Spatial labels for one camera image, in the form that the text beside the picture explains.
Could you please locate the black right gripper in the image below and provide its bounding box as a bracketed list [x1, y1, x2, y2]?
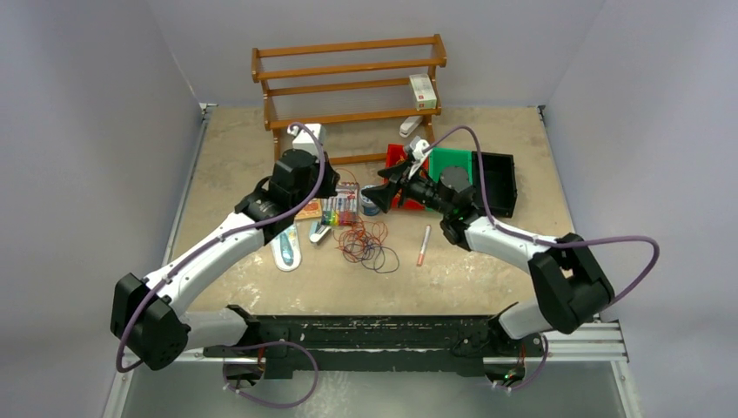
[362, 158, 452, 216]

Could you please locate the orange cable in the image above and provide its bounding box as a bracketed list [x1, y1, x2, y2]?
[332, 167, 388, 260]

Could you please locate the aluminium rail frame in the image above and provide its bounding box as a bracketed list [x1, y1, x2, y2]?
[101, 320, 643, 417]

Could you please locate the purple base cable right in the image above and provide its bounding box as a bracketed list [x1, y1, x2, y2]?
[493, 337, 551, 394]

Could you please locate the red plastic bin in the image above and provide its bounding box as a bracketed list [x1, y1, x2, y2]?
[385, 144, 429, 211]

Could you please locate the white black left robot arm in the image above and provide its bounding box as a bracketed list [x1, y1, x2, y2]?
[111, 149, 339, 373]

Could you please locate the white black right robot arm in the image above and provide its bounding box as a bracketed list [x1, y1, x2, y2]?
[362, 161, 614, 354]

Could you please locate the green plastic bin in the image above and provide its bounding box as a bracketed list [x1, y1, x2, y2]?
[428, 147, 473, 183]

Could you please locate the round blue white tub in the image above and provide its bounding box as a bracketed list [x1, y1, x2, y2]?
[359, 185, 381, 217]

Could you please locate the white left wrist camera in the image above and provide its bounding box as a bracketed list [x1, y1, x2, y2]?
[287, 124, 325, 157]

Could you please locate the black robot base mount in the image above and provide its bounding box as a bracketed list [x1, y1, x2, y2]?
[204, 315, 544, 381]

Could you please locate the white stapler under rack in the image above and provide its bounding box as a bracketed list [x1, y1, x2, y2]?
[399, 116, 424, 138]

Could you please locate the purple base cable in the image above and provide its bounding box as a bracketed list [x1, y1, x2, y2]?
[221, 340, 319, 410]
[493, 337, 551, 394]

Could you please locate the light blue white stapler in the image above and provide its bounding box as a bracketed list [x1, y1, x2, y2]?
[308, 221, 332, 245]

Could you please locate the white red small box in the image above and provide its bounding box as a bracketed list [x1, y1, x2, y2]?
[408, 74, 438, 111]

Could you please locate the orange spiral notebook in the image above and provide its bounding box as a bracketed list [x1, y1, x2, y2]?
[295, 199, 322, 220]

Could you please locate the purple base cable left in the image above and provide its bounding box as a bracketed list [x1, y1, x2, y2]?
[221, 340, 319, 410]

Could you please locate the black plastic bin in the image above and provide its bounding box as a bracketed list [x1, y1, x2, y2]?
[472, 152, 518, 219]

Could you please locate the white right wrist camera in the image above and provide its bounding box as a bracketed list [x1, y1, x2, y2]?
[404, 136, 432, 179]

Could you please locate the pack of coloured markers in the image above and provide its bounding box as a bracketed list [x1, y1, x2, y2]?
[320, 182, 359, 226]

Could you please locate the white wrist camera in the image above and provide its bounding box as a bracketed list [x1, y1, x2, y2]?
[404, 136, 432, 179]
[287, 124, 325, 157]

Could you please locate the blue white tape package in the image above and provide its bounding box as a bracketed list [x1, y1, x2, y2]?
[270, 224, 302, 272]

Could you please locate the wooden three-tier rack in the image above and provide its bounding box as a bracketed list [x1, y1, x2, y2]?
[250, 33, 447, 158]

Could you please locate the white orange-capped marker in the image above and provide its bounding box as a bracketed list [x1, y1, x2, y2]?
[416, 225, 432, 266]

